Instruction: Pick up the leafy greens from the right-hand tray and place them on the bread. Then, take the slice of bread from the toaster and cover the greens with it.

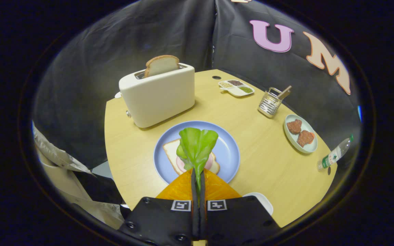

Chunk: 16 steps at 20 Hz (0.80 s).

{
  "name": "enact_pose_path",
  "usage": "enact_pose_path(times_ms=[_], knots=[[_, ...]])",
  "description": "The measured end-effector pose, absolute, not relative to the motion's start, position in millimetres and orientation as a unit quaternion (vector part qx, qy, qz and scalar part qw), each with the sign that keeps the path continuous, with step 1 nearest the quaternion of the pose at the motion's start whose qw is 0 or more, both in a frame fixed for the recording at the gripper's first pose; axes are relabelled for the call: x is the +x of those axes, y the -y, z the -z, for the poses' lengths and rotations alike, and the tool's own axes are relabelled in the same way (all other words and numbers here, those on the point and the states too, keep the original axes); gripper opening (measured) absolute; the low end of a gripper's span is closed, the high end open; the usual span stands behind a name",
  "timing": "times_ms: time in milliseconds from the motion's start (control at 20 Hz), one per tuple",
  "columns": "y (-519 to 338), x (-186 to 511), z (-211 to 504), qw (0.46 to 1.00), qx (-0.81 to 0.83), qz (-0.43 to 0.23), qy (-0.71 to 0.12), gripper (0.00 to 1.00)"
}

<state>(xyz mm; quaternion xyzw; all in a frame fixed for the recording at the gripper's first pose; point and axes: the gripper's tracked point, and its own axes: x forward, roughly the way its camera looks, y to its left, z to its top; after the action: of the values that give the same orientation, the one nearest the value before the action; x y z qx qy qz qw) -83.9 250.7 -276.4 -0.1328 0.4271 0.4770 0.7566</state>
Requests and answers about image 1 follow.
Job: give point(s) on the white plate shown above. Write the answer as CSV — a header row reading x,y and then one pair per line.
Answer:
x,y
263,202

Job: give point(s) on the white toaster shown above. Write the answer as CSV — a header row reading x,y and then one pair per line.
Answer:
x,y
159,99

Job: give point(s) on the green lettuce leaf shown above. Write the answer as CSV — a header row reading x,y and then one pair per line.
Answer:
x,y
197,143

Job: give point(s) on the wooden utensil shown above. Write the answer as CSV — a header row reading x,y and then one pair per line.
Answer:
x,y
285,92

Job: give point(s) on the white divided seasoning tray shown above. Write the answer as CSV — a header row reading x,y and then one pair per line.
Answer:
x,y
236,89

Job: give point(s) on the blue round plate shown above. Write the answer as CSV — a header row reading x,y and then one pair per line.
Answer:
x,y
226,150

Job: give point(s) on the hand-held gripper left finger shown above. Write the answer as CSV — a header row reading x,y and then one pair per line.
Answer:
x,y
162,222

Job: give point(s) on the clear plastic water bottle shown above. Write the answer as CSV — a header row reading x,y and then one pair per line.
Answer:
x,y
333,157

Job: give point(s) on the pink ham slice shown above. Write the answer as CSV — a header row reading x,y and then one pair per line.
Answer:
x,y
209,163

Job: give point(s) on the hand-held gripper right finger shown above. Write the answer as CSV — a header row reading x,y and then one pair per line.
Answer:
x,y
238,222

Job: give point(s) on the brown meat patty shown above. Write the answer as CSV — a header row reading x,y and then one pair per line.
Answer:
x,y
294,126
305,138

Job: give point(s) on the pale green small plate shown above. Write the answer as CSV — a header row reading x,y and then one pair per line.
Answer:
x,y
308,124

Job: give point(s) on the white bread slice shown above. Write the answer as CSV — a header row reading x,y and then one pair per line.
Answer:
x,y
170,149

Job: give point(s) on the bread slice in toaster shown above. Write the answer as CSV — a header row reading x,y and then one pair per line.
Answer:
x,y
161,65

